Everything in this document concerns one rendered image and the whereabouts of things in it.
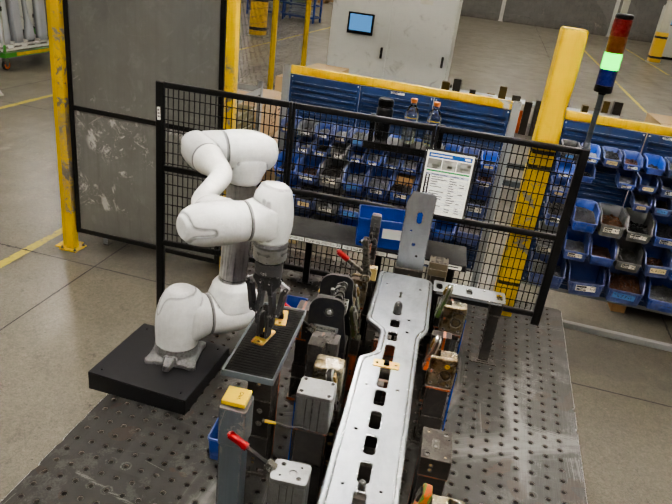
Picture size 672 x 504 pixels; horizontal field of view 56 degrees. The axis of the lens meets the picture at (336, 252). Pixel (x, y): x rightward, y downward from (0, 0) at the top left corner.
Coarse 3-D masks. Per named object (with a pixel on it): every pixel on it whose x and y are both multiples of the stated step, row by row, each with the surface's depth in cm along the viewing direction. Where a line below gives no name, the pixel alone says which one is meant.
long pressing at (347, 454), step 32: (384, 288) 245; (416, 288) 248; (384, 320) 223; (416, 320) 225; (416, 352) 207; (352, 384) 186; (352, 416) 174; (384, 416) 175; (352, 448) 162; (384, 448) 164; (352, 480) 152; (384, 480) 154
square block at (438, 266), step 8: (432, 256) 264; (432, 264) 258; (440, 264) 257; (432, 272) 259; (440, 272) 259; (432, 280) 261; (440, 280) 260; (440, 288) 262; (432, 296) 264; (440, 296) 263; (432, 304) 268; (432, 312) 270; (432, 320) 269; (432, 328) 270; (424, 336) 272
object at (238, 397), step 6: (228, 390) 153; (234, 390) 153; (240, 390) 153; (246, 390) 153; (228, 396) 151; (234, 396) 151; (240, 396) 151; (246, 396) 151; (222, 402) 149; (228, 402) 149; (234, 402) 149; (240, 402) 149; (246, 402) 150
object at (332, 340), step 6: (318, 336) 194; (324, 336) 195; (330, 336) 195; (336, 336) 195; (330, 342) 192; (336, 342) 192; (330, 348) 192; (336, 348) 192; (324, 354) 193; (330, 354) 193; (336, 354) 193; (306, 366) 200
